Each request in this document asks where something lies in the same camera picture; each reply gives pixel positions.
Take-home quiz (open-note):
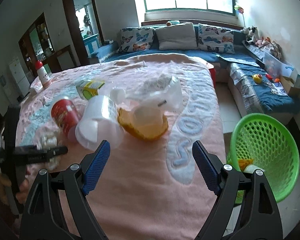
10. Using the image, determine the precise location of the red snack can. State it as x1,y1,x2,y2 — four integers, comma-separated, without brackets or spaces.
50,96,80,142

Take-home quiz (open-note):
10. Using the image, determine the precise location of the clear plastic cup container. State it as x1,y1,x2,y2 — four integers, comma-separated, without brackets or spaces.
75,95,124,151

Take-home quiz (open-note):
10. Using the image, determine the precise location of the yellow green drink carton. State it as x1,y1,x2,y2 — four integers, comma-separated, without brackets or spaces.
76,79,105,100

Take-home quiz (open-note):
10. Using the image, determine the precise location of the green plastic trash basket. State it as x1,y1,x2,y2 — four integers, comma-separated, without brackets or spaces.
226,113,300,203

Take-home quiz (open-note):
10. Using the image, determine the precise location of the person's left hand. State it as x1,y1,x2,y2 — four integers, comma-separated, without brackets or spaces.
15,167,31,204

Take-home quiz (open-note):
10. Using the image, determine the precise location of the crumpled white tissue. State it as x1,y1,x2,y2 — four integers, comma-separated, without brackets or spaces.
37,131,61,171

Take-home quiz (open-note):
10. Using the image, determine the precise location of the white bottle red cap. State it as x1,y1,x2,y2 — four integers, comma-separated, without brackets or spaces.
35,61,52,89

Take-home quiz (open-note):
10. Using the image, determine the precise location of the white refrigerator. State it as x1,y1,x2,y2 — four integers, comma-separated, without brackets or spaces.
9,57,30,97

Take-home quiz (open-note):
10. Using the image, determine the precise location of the pink blanket table cover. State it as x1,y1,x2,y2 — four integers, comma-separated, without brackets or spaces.
16,54,225,239

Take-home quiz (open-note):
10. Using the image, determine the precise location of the dark wooden cabinet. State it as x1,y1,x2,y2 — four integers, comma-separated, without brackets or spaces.
18,14,76,77

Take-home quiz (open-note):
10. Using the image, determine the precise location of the blue sofa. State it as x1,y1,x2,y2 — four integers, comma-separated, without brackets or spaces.
88,24,300,122

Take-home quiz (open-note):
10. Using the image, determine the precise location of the orange peel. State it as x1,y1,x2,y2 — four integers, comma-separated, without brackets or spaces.
117,106,168,141

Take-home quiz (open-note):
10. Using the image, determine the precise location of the cardboard box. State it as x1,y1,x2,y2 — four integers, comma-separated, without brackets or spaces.
280,74,300,97

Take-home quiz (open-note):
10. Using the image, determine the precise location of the yellow duck toy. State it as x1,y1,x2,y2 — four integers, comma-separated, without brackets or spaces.
252,74,263,84

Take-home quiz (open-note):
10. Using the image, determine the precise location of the red small toy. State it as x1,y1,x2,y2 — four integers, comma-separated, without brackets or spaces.
265,74,273,81

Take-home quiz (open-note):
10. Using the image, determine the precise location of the clear plastic storage bin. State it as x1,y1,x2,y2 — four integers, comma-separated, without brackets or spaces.
262,51,294,78

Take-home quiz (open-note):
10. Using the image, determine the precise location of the red plastic stool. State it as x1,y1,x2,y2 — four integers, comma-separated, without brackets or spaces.
207,63,216,87

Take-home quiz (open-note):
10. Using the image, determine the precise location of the clear plastic bag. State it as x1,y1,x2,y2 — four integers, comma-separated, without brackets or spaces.
126,73,183,112

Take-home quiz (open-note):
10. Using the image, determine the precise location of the left butterfly pillow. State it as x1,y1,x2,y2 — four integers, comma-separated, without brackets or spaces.
117,27,155,54

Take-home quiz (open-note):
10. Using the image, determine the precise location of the butterfly pillow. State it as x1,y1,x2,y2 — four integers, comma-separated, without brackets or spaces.
197,23,235,54
117,27,155,54

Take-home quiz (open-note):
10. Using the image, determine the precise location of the plush toys pile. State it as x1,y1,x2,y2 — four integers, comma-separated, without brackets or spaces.
241,27,282,59

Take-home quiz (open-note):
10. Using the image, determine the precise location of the right butterfly pillow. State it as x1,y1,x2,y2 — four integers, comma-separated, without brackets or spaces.
197,23,235,54

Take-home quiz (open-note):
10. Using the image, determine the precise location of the plain white pillow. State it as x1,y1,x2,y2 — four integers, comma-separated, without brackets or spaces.
155,22,197,50

